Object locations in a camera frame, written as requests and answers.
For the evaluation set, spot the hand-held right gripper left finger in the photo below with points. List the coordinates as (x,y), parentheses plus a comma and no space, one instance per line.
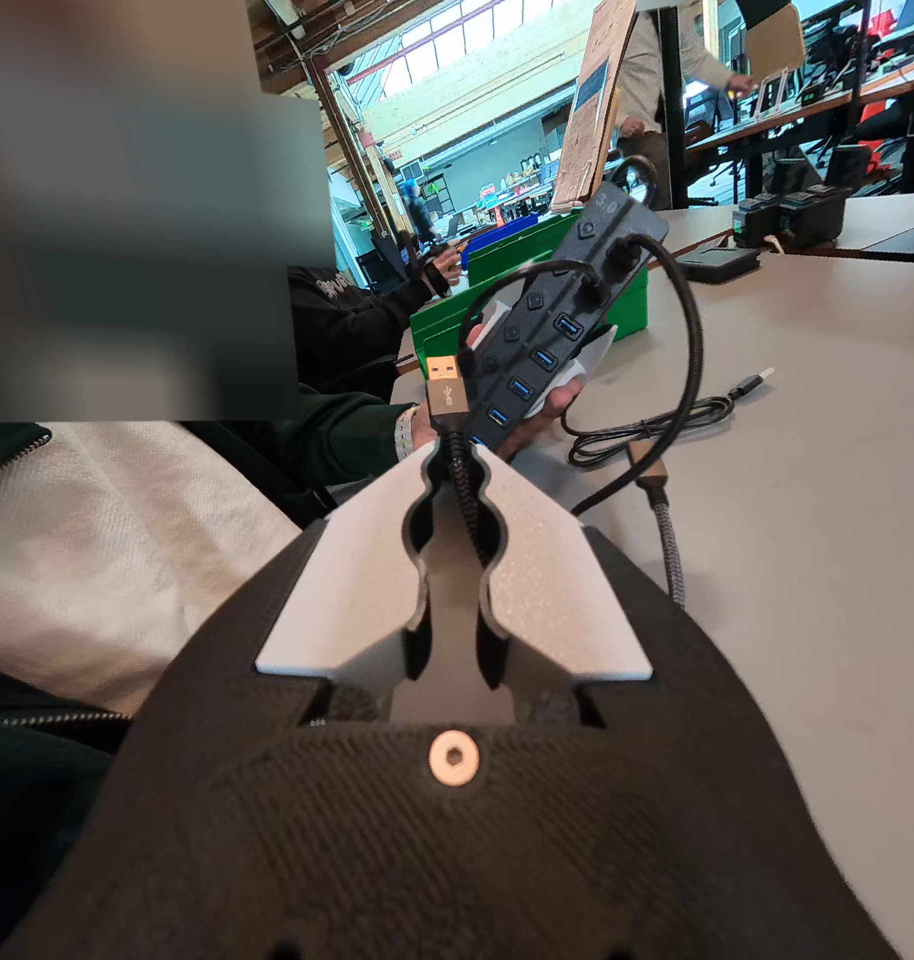
(337,607)

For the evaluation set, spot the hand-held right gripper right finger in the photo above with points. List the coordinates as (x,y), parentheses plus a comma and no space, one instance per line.
(569,607)

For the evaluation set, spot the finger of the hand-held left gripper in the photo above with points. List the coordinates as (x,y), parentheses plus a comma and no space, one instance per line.
(490,326)
(588,360)

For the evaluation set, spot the long black multiport hub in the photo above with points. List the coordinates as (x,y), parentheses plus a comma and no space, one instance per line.
(577,247)

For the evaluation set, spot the person's left forearm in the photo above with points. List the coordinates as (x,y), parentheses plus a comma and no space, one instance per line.
(337,435)

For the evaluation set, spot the grey desk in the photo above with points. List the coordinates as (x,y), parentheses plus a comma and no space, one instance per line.
(801,525)

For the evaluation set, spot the black desk pad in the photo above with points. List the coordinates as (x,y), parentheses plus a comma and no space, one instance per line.
(906,244)

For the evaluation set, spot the person's left hand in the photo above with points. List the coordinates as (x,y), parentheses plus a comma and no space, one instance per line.
(558,401)

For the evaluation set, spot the blue storage bin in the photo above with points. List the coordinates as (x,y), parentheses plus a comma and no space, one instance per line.
(494,236)

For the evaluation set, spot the grey wristwatch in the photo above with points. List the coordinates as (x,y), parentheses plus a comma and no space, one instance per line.
(406,431)

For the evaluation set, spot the small black device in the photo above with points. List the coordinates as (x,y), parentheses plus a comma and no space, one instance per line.
(719,264)

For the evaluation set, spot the cardboard card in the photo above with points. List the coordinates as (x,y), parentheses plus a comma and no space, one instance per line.
(592,135)

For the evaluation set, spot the black battery charger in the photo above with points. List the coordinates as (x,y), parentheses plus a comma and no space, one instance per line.
(801,217)

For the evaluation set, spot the small wooden board stand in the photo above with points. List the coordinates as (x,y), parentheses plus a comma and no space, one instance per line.
(775,37)

